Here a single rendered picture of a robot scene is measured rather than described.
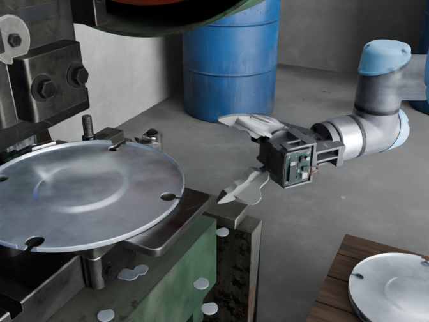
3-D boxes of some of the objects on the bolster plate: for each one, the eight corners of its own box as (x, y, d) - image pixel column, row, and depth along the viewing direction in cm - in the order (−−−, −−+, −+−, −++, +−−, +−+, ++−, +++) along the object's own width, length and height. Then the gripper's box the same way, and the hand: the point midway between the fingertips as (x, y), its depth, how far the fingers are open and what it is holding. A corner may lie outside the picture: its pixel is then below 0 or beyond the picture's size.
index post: (166, 177, 85) (163, 128, 81) (157, 184, 83) (154, 134, 79) (153, 174, 86) (150, 124, 82) (143, 181, 84) (140, 131, 80)
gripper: (354, 98, 72) (237, 121, 64) (338, 205, 81) (233, 236, 74) (320, 80, 79) (210, 99, 71) (308, 181, 88) (210, 207, 80)
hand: (214, 161), depth 75 cm, fingers open, 13 cm apart
